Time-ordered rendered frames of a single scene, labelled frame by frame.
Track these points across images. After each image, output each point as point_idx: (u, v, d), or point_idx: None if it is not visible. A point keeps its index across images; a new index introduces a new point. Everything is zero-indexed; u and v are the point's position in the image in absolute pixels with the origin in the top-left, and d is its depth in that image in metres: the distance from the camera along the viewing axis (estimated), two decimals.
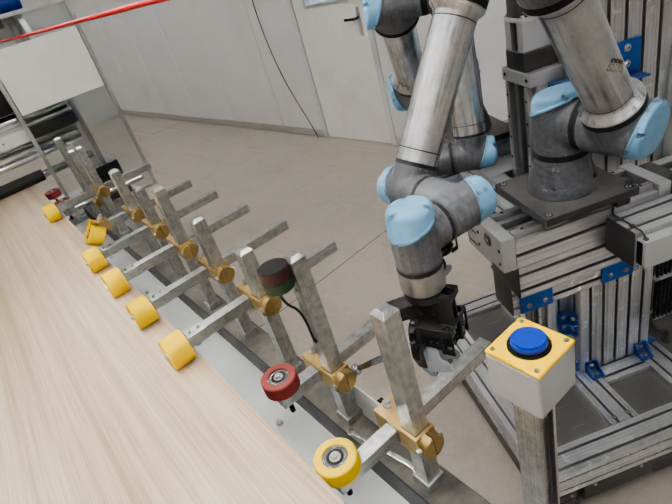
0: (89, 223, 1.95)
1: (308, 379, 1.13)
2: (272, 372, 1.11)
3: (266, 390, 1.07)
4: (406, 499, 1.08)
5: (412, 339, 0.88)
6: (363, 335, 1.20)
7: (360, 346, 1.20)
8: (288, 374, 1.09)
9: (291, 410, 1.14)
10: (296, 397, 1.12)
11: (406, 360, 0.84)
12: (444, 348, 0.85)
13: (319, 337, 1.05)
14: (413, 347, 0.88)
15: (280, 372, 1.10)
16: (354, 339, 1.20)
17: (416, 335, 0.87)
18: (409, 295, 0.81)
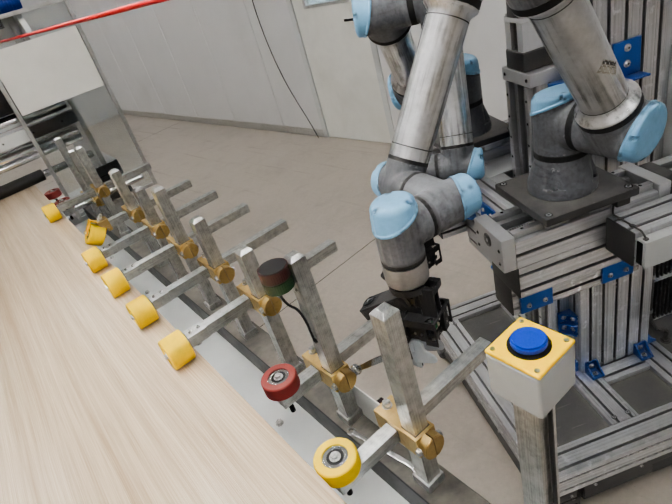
0: (89, 223, 1.95)
1: (308, 379, 1.13)
2: (272, 372, 1.11)
3: (266, 390, 1.07)
4: (406, 499, 1.08)
5: None
6: (363, 335, 1.20)
7: (360, 346, 1.20)
8: (288, 374, 1.09)
9: (291, 410, 1.14)
10: (296, 397, 1.12)
11: (406, 360, 0.84)
12: (428, 339, 0.88)
13: (319, 337, 1.05)
14: None
15: (280, 372, 1.10)
16: (354, 339, 1.20)
17: None
18: (393, 287, 0.84)
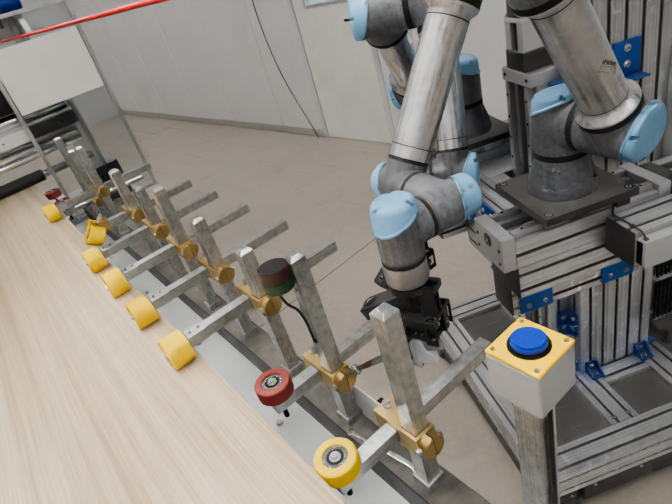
0: (89, 223, 1.95)
1: (302, 384, 1.12)
2: (266, 377, 1.10)
3: (260, 395, 1.06)
4: (406, 499, 1.08)
5: None
6: (358, 339, 1.19)
7: (354, 350, 1.20)
8: (282, 379, 1.08)
9: (285, 415, 1.13)
10: (290, 402, 1.11)
11: (406, 360, 0.84)
12: (428, 339, 0.88)
13: (319, 337, 1.05)
14: None
15: (274, 377, 1.10)
16: (349, 343, 1.19)
17: None
18: (393, 287, 0.84)
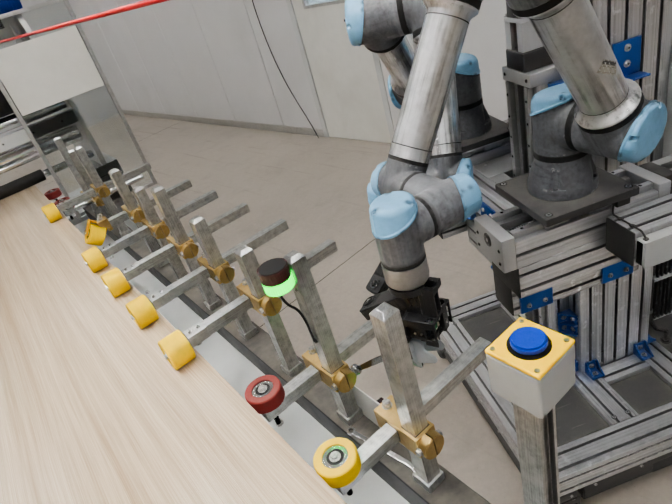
0: (89, 223, 1.95)
1: (292, 391, 1.11)
2: (256, 384, 1.09)
3: (250, 403, 1.05)
4: (406, 499, 1.08)
5: None
6: (350, 346, 1.18)
7: (346, 357, 1.19)
8: (273, 386, 1.07)
9: (276, 422, 1.12)
10: (280, 410, 1.10)
11: (406, 360, 0.84)
12: (428, 339, 0.88)
13: (319, 337, 1.05)
14: None
15: (264, 384, 1.09)
16: (340, 350, 1.18)
17: None
18: (393, 288, 0.84)
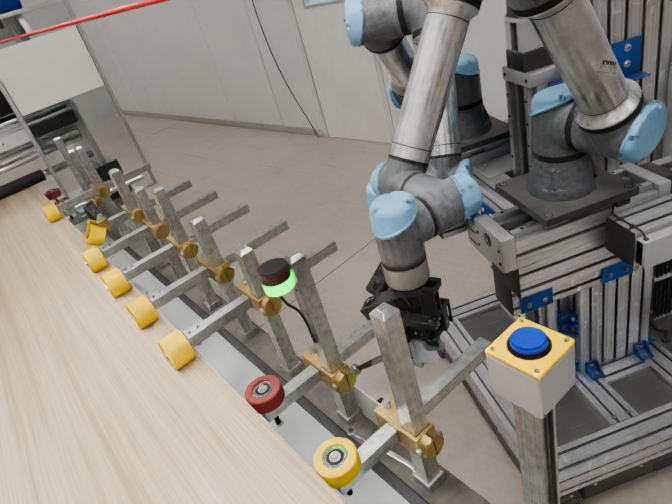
0: (89, 223, 1.95)
1: (292, 392, 1.11)
2: (256, 384, 1.09)
3: (250, 403, 1.05)
4: (406, 499, 1.08)
5: None
6: (349, 346, 1.18)
7: (346, 357, 1.18)
8: (273, 386, 1.07)
9: (276, 422, 1.12)
10: (280, 410, 1.10)
11: (406, 360, 0.84)
12: (428, 339, 0.88)
13: (319, 337, 1.05)
14: None
15: (264, 384, 1.09)
16: (340, 350, 1.18)
17: None
18: (393, 287, 0.84)
